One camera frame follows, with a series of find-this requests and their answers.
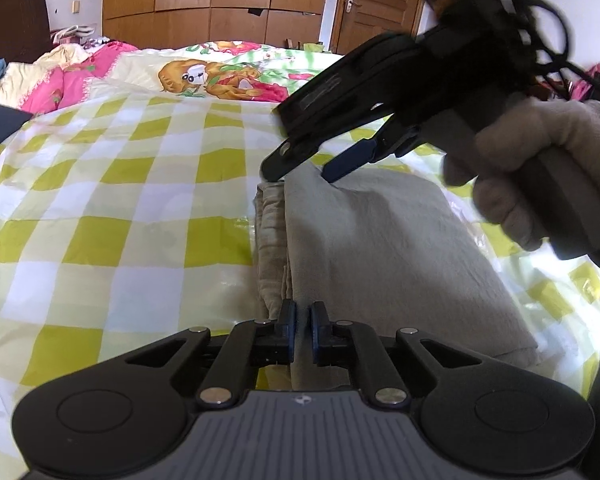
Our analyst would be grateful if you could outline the wooden wardrobe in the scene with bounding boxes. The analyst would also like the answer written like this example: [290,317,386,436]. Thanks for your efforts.
[102,0,335,53]

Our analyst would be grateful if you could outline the checkered cartoon print bedsheet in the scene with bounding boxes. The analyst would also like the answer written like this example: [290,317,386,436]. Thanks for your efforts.
[0,40,600,480]

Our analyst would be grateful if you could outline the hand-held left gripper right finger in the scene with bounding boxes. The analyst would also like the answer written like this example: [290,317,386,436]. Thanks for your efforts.
[307,301,482,408]

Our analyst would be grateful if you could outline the grey pants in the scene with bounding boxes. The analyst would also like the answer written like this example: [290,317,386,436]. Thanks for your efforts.
[252,162,541,392]

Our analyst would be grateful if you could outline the striped cloth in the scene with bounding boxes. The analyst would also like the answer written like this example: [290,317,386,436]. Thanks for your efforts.
[50,24,97,46]

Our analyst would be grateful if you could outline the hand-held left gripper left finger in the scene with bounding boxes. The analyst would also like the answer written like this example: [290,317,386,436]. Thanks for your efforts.
[125,299,299,408]

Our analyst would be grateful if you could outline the wooden door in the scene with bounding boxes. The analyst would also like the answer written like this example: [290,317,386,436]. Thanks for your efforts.
[330,0,427,56]

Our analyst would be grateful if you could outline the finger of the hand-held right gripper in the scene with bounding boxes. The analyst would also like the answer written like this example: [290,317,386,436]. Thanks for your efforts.
[321,119,421,184]
[260,104,397,182]

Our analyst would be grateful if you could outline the black cable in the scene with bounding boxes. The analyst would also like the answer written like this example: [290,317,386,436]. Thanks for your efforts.
[495,0,600,96]

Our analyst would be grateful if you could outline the pink and cream quilt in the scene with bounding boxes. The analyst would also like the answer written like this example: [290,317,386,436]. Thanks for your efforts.
[0,40,143,113]

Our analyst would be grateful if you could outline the person's right hand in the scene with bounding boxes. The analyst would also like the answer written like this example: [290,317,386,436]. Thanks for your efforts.
[441,99,600,254]

